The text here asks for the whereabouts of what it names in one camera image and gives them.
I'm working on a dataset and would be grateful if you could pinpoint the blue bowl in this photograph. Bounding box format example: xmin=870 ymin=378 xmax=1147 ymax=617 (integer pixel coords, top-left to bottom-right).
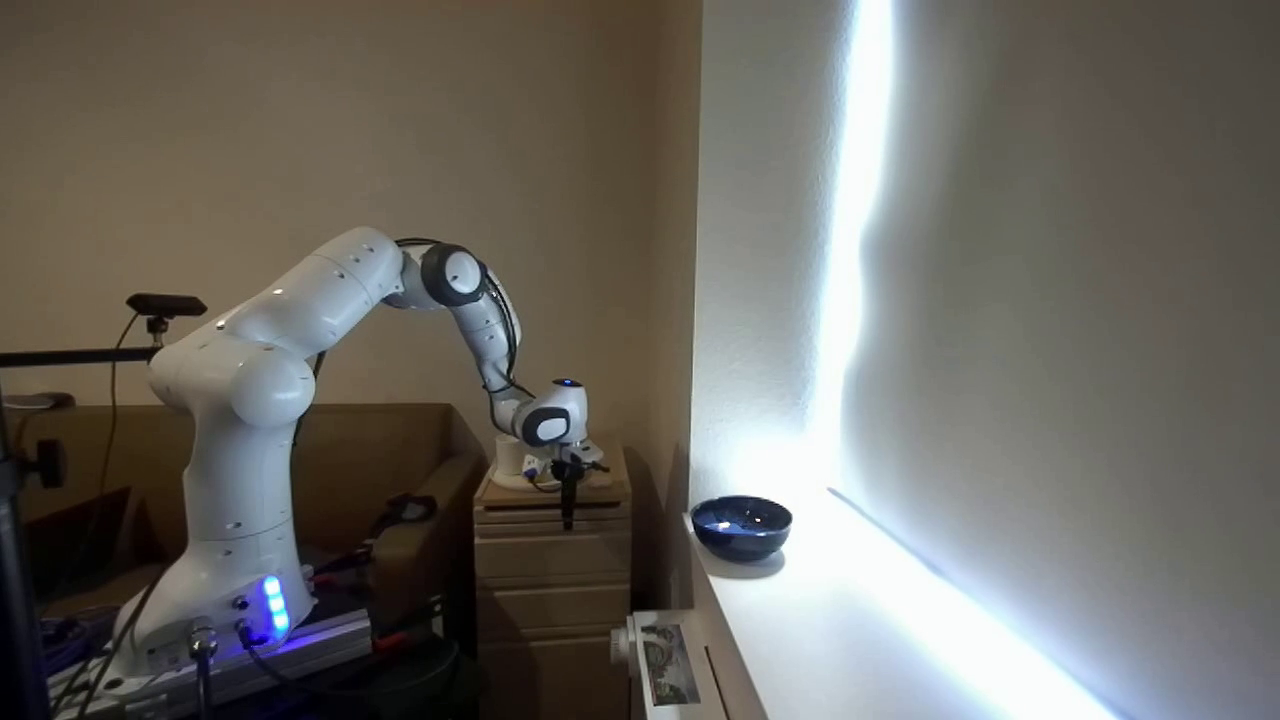
xmin=690 ymin=494 xmax=790 ymax=564

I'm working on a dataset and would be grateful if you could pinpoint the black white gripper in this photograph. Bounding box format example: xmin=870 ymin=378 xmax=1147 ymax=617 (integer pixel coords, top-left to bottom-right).
xmin=533 ymin=452 xmax=606 ymax=531

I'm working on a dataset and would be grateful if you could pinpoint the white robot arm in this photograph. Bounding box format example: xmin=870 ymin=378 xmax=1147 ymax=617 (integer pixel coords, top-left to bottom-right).
xmin=115 ymin=226 xmax=603 ymax=675

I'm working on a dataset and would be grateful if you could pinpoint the black camera on stand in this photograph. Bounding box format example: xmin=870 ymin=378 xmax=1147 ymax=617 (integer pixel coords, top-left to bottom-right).
xmin=127 ymin=290 xmax=208 ymax=337

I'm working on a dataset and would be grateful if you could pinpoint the wooden nightstand cabinet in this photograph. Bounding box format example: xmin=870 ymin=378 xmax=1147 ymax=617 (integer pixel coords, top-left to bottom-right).
xmin=472 ymin=452 xmax=631 ymax=720

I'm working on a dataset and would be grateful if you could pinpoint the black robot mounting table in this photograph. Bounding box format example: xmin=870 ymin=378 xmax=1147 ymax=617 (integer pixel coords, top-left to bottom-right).
xmin=47 ymin=578 xmax=475 ymax=720

